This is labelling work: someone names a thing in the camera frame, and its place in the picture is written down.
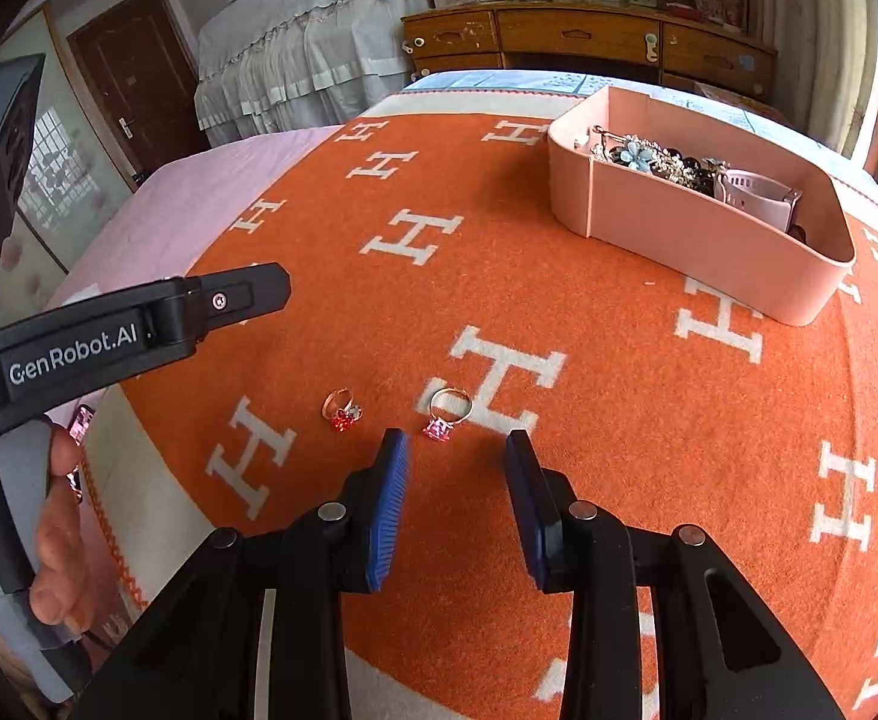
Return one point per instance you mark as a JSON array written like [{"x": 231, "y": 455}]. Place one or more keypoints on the pink smart watch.
[{"x": 764, "y": 198}]

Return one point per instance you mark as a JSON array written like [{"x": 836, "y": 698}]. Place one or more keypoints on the orange H-pattern blanket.
[{"x": 434, "y": 291}]

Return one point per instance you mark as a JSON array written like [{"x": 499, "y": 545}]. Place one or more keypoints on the person's left hand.
[{"x": 63, "y": 591}]

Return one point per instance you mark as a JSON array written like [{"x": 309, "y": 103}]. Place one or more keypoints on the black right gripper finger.
[{"x": 225, "y": 298}]

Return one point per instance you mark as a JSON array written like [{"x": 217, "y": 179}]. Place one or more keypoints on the pink plastic organizer box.
[{"x": 717, "y": 243}]

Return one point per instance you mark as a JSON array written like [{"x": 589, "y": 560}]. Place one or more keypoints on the brown wooden door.
[{"x": 142, "y": 82}]

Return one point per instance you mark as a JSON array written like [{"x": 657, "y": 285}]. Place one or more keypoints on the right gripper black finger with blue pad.
[
  {"x": 251, "y": 626},
  {"x": 721, "y": 652}
]

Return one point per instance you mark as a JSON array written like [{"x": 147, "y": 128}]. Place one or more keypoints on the wooden dresser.
[{"x": 632, "y": 43}]

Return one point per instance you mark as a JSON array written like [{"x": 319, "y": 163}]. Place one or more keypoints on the pink bed sheet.
[{"x": 180, "y": 211}]

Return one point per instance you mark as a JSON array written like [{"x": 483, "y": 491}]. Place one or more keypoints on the white lace covered furniture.
[{"x": 268, "y": 66}]

